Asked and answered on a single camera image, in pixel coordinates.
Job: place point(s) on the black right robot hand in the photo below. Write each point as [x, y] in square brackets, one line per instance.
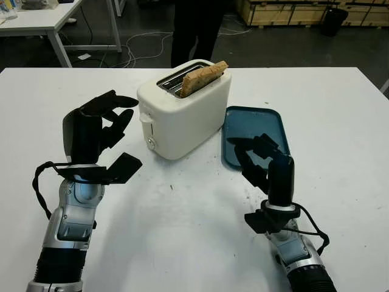
[281, 182]

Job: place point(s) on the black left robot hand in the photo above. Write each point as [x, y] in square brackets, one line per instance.
[86, 137]

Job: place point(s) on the brown slice of bread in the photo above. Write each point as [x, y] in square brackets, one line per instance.
[200, 79]

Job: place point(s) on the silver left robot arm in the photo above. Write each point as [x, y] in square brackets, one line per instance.
[70, 228]

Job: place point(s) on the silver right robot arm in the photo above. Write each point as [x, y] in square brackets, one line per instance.
[301, 261]

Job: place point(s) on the blue plastic tray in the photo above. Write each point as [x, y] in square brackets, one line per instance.
[252, 121]

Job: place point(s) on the cream white two-slot toaster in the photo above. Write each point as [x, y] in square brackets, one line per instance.
[182, 127]

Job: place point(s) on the white paper sheet on floor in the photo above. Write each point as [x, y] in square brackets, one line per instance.
[84, 56]

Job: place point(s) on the white desk with metal legs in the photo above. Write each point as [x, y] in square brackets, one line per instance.
[36, 21]

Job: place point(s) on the person in dark clothes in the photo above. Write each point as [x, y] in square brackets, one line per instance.
[194, 30]

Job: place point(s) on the black waste bin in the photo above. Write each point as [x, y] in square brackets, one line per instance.
[333, 22]

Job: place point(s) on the stacked wooden crates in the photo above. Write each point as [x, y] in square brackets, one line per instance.
[304, 12]

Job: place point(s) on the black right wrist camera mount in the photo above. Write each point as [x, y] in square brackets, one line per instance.
[263, 220]

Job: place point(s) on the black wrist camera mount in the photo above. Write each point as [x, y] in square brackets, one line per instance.
[263, 220]
[124, 167]

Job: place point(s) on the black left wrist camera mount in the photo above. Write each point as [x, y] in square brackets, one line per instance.
[124, 167]

